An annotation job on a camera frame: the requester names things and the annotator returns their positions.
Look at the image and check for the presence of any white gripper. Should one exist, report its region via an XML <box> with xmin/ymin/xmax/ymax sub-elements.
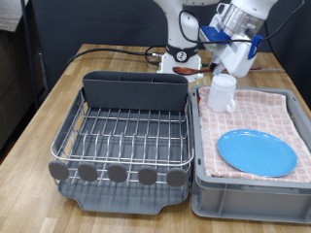
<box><xmin>207</xmin><ymin>32</ymin><xmax>260</xmax><ymax>79</ymax></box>

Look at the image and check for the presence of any reddish brown wooden spoon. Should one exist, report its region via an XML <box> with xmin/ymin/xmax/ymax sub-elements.
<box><xmin>172</xmin><ymin>65</ymin><xmax>262</xmax><ymax>77</ymax></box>

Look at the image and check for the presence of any blue plate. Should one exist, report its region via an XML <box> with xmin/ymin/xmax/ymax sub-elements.
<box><xmin>217</xmin><ymin>128</ymin><xmax>298</xmax><ymax>178</ymax></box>

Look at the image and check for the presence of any grey dish drying rack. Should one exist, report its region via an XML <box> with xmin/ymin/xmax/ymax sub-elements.
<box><xmin>52</xmin><ymin>86</ymin><xmax>195</xmax><ymax>216</ymax></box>

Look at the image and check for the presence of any white plastic mug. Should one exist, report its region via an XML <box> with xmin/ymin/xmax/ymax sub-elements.
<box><xmin>207</xmin><ymin>73</ymin><xmax>238</xmax><ymax>114</ymax></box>

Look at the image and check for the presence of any pink checked towel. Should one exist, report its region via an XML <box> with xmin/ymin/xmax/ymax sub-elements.
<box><xmin>197</xmin><ymin>85</ymin><xmax>311</xmax><ymax>183</ymax></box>

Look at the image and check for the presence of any dark grey cutlery holder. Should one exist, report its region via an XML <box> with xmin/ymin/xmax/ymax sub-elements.
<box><xmin>82</xmin><ymin>70</ymin><xmax>190</xmax><ymax>113</ymax></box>

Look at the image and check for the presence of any black backdrop panel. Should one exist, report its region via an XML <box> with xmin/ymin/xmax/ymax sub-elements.
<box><xmin>30</xmin><ymin>0</ymin><xmax>311</xmax><ymax>108</ymax></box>

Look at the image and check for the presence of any grey plastic crate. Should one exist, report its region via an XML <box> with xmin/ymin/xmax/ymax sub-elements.
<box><xmin>190</xmin><ymin>83</ymin><xmax>311</xmax><ymax>224</ymax></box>

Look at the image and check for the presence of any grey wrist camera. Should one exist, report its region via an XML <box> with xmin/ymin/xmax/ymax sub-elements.
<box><xmin>203</xmin><ymin>40</ymin><xmax>225</xmax><ymax>53</ymax></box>

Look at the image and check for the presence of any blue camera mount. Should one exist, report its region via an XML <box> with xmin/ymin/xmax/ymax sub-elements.
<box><xmin>198</xmin><ymin>24</ymin><xmax>233</xmax><ymax>46</ymax></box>

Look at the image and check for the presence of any blue cable clip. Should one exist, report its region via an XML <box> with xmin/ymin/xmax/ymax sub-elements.
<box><xmin>247</xmin><ymin>34</ymin><xmax>264</xmax><ymax>60</ymax></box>

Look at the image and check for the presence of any grey cable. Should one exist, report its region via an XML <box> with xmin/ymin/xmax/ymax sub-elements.
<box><xmin>259</xmin><ymin>66</ymin><xmax>287</xmax><ymax>74</ymax></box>

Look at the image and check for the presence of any black camera cable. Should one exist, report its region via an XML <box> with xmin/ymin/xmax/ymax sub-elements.
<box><xmin>178</xmin><ymin>0</ymin><xmax>306</xmax><ymax>46</ymax></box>

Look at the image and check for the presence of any black power cable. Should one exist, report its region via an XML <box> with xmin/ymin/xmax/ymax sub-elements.
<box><xmin>66</xmin><ymin>43</ymin><xmax>168</xmax><ymax>67</ymax></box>

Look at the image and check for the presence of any metal wire dish rack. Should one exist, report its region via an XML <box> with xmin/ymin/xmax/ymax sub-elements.
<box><xmin>48</xmin><ymin>86</ymin><xmax>195</xmax><ymax>190</ymax></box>

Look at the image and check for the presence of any black metal frame pole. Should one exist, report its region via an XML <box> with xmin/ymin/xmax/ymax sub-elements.
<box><xmin>19</xmin><ymin>0</ymin><xmax>41</xmax><ymax>110</ymax></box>

